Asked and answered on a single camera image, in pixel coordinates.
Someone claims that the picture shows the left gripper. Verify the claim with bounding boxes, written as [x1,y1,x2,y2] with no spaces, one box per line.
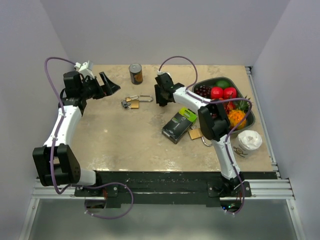
[79,71,120,100]

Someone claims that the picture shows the long shackle brass padlock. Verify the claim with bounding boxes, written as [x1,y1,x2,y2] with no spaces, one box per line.
[128,95,154,109]

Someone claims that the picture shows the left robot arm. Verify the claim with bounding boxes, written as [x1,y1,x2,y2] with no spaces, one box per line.
[32,71,121,196]

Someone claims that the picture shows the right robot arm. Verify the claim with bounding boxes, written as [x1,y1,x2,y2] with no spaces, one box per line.
[154,72,246,197]

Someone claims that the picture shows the small brass padlock keys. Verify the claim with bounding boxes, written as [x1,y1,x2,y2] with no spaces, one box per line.
[121,95,139,109]

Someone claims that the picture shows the tin can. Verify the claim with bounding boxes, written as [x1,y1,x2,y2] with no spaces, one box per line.
[128,63,143,85]

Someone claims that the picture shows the black green razor box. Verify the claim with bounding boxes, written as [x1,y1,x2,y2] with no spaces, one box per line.
[161,107,197,144]

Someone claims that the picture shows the dark grape bunch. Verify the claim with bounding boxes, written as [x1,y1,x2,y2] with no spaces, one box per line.
[194,85,212,99]

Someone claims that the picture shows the large brass padlock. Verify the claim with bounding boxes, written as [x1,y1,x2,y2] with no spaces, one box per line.
[188,128,212,147]

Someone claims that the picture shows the grey fruit tray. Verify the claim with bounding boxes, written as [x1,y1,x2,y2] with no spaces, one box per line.
[191,76,256,137]

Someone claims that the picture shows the red apple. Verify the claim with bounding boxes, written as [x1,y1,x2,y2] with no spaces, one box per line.
[210,86,224,100]
[223,87,237,100]

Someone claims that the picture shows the green lime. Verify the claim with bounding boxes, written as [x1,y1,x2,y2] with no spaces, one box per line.
[215,79,230,90]

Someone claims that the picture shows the small red fruits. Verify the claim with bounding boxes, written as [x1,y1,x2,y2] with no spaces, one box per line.
[223,101,237,114]

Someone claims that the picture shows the orange spiky fruit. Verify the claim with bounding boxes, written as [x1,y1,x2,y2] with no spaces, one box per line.
[227,109,247,130]

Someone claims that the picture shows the white paper cup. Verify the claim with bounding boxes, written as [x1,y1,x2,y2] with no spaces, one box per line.
[232,130,263,158]

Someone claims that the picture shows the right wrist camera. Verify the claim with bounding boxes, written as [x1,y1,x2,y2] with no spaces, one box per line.
[157,71,171,76]

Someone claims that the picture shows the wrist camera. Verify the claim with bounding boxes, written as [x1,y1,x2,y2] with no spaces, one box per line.
[157,71,171,76]
[74,61,95,79]

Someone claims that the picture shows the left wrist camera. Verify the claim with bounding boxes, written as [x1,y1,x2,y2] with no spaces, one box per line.
[74,61,95,79]

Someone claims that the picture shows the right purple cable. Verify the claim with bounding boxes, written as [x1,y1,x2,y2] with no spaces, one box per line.
[158,55,253,216]

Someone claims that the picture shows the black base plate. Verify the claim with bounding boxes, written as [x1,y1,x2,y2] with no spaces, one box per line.
[74,171,252,209]

